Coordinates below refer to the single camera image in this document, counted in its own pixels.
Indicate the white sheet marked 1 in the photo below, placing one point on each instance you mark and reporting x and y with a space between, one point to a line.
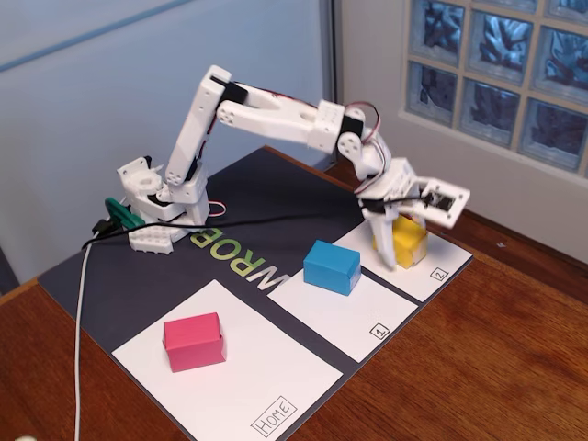
331 317

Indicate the glass block window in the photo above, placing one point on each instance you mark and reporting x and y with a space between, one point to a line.
491 105

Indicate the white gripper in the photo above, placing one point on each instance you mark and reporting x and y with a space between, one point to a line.
384 231

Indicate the dark printed mat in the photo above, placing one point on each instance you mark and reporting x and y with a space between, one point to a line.
138 285

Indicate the pink paper box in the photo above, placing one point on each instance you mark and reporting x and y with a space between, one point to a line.
193 342

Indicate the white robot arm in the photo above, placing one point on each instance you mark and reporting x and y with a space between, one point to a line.
275 119

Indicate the yellow paper box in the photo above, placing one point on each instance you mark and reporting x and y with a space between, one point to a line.
409 245

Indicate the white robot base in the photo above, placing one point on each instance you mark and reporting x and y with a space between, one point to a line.
138 184

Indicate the green clamp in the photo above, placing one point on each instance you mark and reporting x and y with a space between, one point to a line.
121 213

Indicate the white sheet marked 2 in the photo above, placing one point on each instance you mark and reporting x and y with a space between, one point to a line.
413 280

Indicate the white sheet marked home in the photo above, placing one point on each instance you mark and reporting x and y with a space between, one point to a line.
252 367

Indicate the blue paper box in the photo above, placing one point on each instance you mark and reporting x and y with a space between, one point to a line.
328 266

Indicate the grey metal frame post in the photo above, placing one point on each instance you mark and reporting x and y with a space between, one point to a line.
331 69

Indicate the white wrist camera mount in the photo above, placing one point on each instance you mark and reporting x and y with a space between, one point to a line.
452 202

